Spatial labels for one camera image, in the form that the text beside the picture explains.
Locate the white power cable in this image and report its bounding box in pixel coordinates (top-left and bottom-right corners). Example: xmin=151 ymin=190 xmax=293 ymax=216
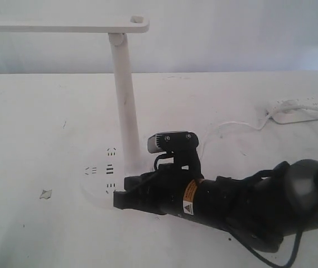
xmin=197 ymin=120 xmax=268 ymax=157

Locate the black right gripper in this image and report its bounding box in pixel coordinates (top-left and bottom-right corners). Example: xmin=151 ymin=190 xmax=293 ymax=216
xmin=113 ymin=166 xmax=233 ymax=223

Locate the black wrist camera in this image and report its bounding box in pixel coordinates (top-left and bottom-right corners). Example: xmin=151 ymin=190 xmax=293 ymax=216
xmin=147 ymin=131 xmax=199 ymax=154

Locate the white desk lamp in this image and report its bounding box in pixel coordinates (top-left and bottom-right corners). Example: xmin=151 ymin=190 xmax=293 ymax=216
xmin=0 ymin=16 xmax=150 ymax=209

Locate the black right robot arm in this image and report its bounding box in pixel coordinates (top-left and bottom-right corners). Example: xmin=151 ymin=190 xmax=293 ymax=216
xmin=114 ymin=159 xmax=318 ymax=252

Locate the white backdrop curtain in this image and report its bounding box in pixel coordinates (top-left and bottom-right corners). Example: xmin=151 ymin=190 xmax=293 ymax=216
xmin=0 ymin=1 xmax=318 ymax=73

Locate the small torn paper scrap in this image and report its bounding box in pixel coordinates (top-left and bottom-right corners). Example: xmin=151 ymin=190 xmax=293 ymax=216
xmin=39 ymin=189 xmax=52 ymax=200

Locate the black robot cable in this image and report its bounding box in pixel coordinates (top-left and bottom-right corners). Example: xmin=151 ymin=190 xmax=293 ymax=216
xmin=228 ymin=228 xmax=301 ymax=268

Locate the white power strip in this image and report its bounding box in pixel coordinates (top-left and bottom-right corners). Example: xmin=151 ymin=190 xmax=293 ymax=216
xmin=266 ymin=95 xmax=318 ymax=125

